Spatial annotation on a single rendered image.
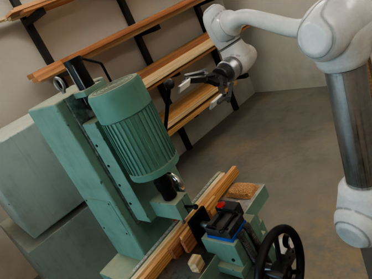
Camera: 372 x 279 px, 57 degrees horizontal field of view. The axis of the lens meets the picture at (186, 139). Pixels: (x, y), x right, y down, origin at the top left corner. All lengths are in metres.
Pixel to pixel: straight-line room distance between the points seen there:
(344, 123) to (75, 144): 0.83
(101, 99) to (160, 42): 3.12
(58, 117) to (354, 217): 0.97
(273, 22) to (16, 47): 2.55
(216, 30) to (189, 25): 3.04
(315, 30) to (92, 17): 3.03
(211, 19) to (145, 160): 0.63
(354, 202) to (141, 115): 0.68
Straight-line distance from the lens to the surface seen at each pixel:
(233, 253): 1.11
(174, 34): 4.23
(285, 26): 1.21
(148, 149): 1.04
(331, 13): 0.87
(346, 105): 0.98
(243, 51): 1.40
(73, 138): 1.19
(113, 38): 3.14
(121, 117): 1.00
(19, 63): 3.36
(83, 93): 1.14
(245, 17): 1.30
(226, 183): 1.43
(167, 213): 1.22
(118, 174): 1.20
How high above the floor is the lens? 1.65
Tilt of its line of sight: 21 degrees down
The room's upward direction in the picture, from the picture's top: 25 degrees counter-clockwise
